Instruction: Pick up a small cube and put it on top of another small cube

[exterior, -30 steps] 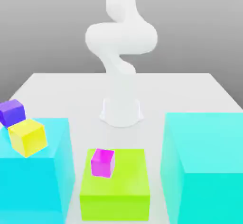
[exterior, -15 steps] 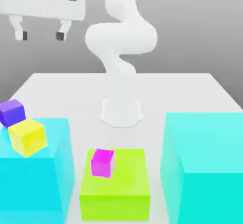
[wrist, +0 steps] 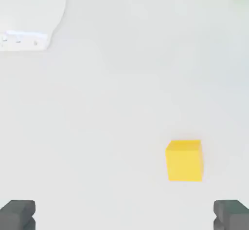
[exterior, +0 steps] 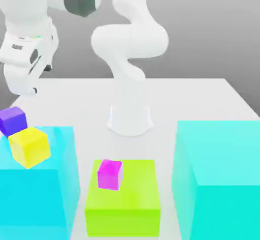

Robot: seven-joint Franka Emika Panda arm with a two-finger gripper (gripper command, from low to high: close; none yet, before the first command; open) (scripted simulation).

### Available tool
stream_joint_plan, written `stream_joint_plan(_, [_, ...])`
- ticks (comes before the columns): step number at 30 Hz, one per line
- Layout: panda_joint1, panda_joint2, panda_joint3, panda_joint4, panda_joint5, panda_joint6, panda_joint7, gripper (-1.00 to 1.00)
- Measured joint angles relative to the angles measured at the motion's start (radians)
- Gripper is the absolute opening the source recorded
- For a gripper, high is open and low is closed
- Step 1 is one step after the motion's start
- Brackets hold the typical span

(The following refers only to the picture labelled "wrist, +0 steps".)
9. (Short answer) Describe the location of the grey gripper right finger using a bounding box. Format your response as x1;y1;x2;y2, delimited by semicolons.
213;199;249;230

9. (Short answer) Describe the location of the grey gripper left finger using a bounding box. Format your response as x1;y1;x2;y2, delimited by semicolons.
0;199;36;230

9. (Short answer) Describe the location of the small yellow cube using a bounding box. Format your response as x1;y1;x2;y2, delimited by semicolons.
165;139;204;182

